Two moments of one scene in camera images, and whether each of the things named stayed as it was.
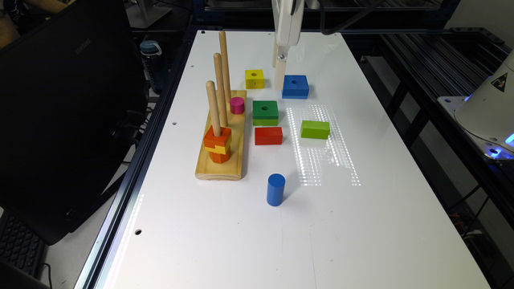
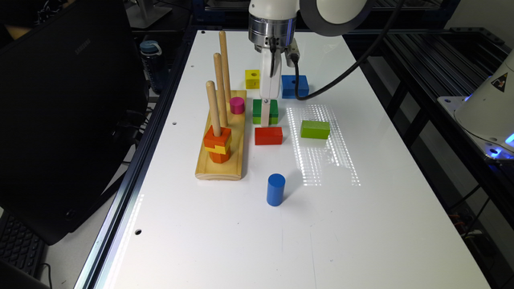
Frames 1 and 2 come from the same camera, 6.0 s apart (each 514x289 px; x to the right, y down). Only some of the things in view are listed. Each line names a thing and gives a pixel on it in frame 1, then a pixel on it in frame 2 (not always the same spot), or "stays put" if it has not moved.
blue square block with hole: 295,87 stays put
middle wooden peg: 218,63 stays put
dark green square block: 265,113 stays put
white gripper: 287,18 -> 270,87
